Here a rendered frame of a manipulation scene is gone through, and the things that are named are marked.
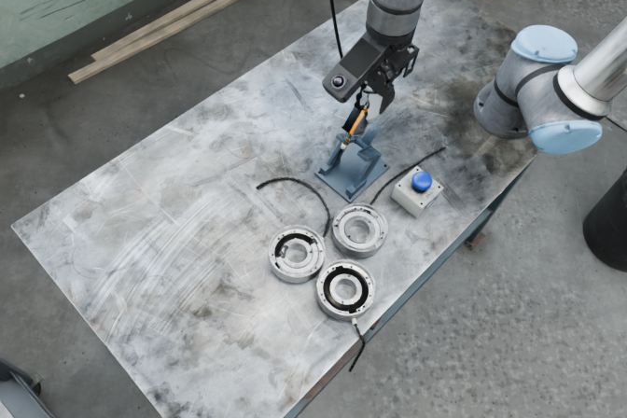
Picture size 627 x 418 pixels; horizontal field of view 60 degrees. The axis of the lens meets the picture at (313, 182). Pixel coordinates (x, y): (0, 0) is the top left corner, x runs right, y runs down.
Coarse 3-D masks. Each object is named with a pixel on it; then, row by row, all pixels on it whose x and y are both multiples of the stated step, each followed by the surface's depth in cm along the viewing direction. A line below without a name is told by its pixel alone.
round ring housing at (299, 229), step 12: (288, 228) 101; (300, 228) 102; (276, 240) 101; (300, 240) 101; (288, 252) 102; (312, 252) 100; (324, 252) 99; (288, 264) 98; (300, 264) 98; (288, 276) 96; (300, 276) 96; (312, 276) 98
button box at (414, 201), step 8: (416, 168) 109; (408, 176) 108; (400, 184) 107; (408, 184) 107; (432, 184) 108; (392, 192) 109; (400, 192) 107; (408, 192) 106; (416, 192) 106; (424, 192) 106; (432, 192) 107; (440, 192) 109; (400, 200) 108; (408, 200) 106; (416, 200) 105; (424, 200) 106; (432, 200) 107; (408, 208) 108; (416, 208) 106; (424, 208) 106; (416, 216) 108
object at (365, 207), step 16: (352, 208) 105; (368, 208) 105; (336, 224) 103; (352, 224) 105; (368, 224) 104; (384, 224) 103; (336, 240) 101; (352, 240) 102; (368, 240) 102; (384, 240) 101; (352, 256) 101; (368, 256) 101
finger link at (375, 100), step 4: (372, 92) 90; (376, 92) 89; (396, 92) 94; (372, 96) 90; (376, 96) 89; (380, 96) 88; (372, 100) 90; (376, 100) 90; (380, 100) 89; (372, 104) 91; (376, 104) 90; (380, 104) 90; (368, 108) 93; (372, 108) 92; (376, 108) 91; (368, 112) 93; (372, 112) 92; (376, 112) 92; (368, 116) 94; (372, 116) 93; (376, 116) 92; (380, 116) 93; (368, 120) 95; (372, 120) 95
